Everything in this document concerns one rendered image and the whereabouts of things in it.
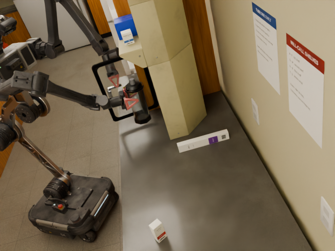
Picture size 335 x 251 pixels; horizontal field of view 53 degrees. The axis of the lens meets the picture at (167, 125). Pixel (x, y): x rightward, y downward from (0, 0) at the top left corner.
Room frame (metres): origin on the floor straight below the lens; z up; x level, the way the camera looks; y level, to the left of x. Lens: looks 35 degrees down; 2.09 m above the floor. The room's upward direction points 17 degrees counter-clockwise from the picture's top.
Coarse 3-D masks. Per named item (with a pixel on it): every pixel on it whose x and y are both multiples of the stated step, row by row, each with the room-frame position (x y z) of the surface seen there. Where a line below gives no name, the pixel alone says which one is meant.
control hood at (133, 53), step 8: (120, 40) 1.72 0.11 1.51; (136, 40) 1.65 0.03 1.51; (120, 48) 1.60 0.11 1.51; (128, 48) 1.57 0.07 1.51; (136, 48) 1.54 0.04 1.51; (120, 56) 1.53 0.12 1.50; (128, 56) 1.53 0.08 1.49; (136, 56) 1.52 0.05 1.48; (144, 56) 1.53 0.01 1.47; (136, 64) 1.52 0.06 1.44; (144, 64) 1.52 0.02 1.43
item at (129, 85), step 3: (132, 78) 1.66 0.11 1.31; (132, 81) 1.64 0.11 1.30; (135, 81) 1.68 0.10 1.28; (138, 81) 1.67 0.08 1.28; (129, 84) 1.66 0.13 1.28; (132, 84) 1.64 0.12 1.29; (135, 84) 1.64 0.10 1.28; (138, 84) 1.63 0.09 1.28; (141, 84) 1.65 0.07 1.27; (126, 87) 1.65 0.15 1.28; (129, 87) 1.63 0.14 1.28; (132, 87) 1.62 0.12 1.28; (135, 87) 1.62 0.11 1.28; (138, 87) 1.62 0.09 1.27; (129, 90) 1.62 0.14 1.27
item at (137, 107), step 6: (126, 90) 1.63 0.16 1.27; (132, 90) 1.61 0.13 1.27; (132, 96) 1.62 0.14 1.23; (138, 96) 1.61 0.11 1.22; (144, 96) 1.64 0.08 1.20; (132, 102) 1.62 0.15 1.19; (138, 102) 1.61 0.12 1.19; (144, 102) 1.63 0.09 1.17; (132, 108) 1.63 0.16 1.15; (138, 108) 1.61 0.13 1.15; (144, 108) 1.62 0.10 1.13; (138, 114) 1.61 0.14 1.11; (144, 114) 1.61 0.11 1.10
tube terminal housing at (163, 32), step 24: (168, 0) 1.59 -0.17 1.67; (144, 24) 1.52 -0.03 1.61; (168, 24) 1.56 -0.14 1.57; (144, 48) 1.52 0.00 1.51; (168, 48) 1.53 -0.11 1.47; (168, 72) 1.52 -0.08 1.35; (192, 72) 1.63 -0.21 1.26; (168, 96) 1.52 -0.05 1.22; (192, 96) 1.59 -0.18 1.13; (168, 120) 1.52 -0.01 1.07; (192, 120) 1.56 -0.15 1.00
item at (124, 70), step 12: (120, 60) 1.82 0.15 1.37; (108, 72) 1.81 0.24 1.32; (120, 72) 1.82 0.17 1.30; (132, 72) 1.82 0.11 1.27; (144, 72) 1.83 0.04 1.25; (108, 84) 1.81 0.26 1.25; (120, 84) 1.82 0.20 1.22; (144, 84) 1.83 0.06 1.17; (108, 96) 1.81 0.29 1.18; (120, 108) 1.81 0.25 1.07
